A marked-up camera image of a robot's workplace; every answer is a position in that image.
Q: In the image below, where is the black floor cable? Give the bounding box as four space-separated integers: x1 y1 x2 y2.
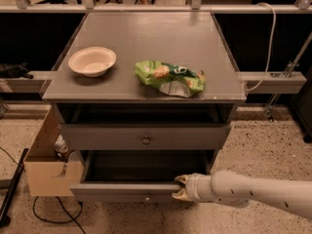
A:
32 195 88 234

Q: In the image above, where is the grey top drawer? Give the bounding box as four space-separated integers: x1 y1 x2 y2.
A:
59 124 230 150

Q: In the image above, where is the white paper bowl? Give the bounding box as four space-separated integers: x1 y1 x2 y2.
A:
68 47 116 78

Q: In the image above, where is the metal can in box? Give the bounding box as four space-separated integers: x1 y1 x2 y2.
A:
54 136 69 161

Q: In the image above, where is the tan wooden box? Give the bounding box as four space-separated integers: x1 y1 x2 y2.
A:
23 109 84 197

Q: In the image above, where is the green chip bag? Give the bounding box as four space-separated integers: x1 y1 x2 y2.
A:
135 60 206 98

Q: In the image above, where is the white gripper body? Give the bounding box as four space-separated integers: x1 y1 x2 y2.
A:
185 174 215 203

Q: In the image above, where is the white hanging cable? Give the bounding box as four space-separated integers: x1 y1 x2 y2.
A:
243 2 277 94

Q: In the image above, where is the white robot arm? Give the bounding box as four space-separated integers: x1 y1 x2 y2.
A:
173 171 312 219

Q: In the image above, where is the black bar on floor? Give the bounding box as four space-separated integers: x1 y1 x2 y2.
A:
0 148 28 228

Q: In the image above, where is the black object on rail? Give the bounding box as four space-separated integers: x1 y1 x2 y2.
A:
0 62 33 79

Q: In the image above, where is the grey drawer cabinet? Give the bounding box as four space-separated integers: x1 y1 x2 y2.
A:
42 11 248 198

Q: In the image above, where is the grey drawer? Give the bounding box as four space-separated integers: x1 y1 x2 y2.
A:
70 150 214 203
59 124 230 150

